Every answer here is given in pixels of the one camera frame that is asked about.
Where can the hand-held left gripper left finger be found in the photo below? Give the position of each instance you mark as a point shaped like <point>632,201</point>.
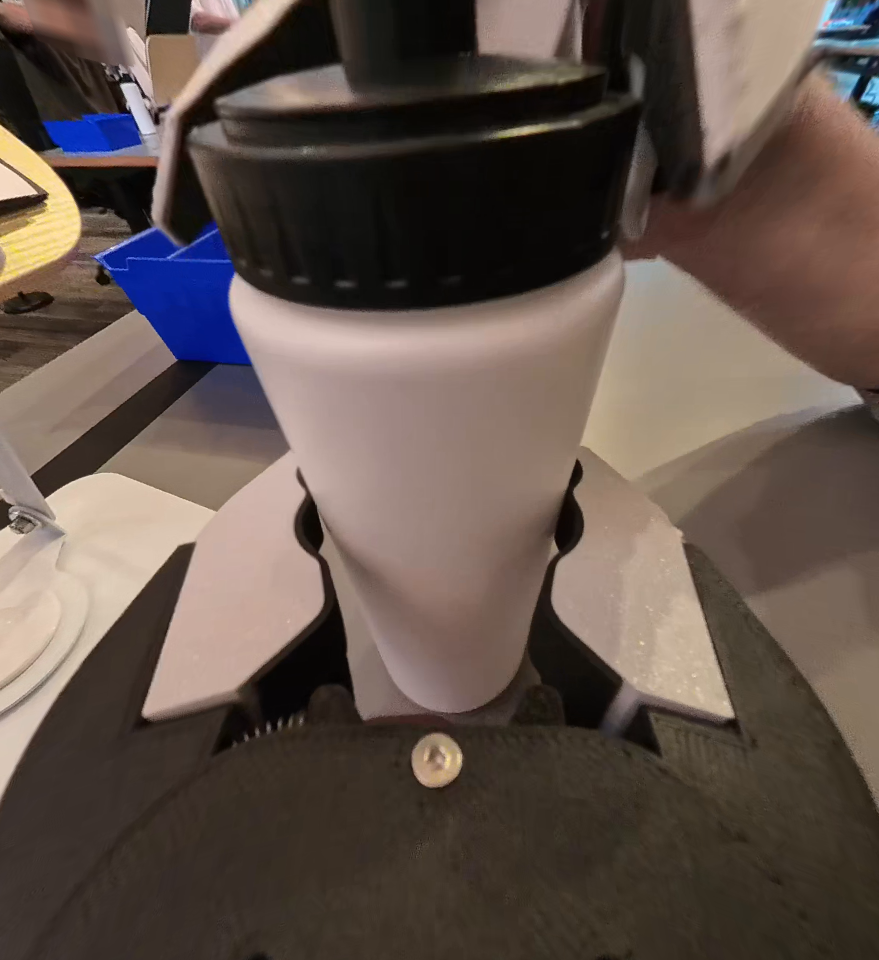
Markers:
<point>237,615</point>

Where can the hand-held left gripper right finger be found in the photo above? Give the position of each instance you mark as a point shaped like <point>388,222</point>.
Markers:
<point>642,600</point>

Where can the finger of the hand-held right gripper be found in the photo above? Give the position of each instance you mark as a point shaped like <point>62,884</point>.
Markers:
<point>237,60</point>
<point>740,75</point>

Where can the black bottle lid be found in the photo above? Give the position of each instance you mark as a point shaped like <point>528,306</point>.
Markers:
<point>425,180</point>

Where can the white bottle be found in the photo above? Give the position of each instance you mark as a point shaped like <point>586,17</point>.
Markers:
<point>440,450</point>

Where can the person's right forearm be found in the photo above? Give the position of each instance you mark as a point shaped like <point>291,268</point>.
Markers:
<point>800,240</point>

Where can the wooden top desk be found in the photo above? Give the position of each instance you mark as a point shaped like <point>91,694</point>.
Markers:
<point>102,158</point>
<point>867,50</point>

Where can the small blue plastic bin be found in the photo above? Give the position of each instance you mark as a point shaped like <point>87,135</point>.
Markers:
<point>92,132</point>

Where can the clear round stand foot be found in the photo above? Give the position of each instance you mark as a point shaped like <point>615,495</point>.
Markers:
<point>12,630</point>

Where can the wooden display board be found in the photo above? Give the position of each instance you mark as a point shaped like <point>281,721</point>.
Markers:
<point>50,248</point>

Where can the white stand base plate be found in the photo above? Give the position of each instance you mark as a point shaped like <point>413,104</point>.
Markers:
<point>132,518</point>

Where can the white stand post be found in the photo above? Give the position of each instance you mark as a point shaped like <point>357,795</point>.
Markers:
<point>2,458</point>

